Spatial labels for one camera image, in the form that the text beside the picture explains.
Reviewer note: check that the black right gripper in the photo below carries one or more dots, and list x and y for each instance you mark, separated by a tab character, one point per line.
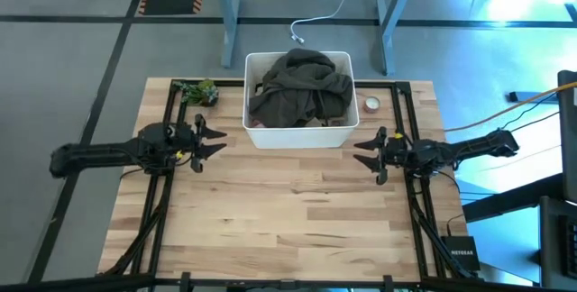
391	152

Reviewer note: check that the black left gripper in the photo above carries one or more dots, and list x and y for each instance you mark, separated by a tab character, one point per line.
189	141

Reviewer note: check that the dark olive hooded garment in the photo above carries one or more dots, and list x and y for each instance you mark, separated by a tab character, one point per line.
297	89

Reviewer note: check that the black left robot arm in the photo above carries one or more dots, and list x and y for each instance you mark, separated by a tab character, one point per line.
108	152

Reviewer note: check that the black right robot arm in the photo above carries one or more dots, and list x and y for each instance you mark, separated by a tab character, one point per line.
460	150

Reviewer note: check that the small candle jar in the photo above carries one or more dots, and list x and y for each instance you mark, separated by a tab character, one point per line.
372	104

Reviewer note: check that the small green potted plant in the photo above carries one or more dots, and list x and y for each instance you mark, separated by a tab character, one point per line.
198	93

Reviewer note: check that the white plastic bin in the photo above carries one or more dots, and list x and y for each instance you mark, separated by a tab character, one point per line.
297	138

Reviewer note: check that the black computer case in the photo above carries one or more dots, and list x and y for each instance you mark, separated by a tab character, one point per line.
559	242

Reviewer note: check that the black aluminium table frame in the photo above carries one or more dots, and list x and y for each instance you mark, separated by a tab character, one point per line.
402	98

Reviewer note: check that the black network switch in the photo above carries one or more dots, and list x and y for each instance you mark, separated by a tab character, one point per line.
462	252

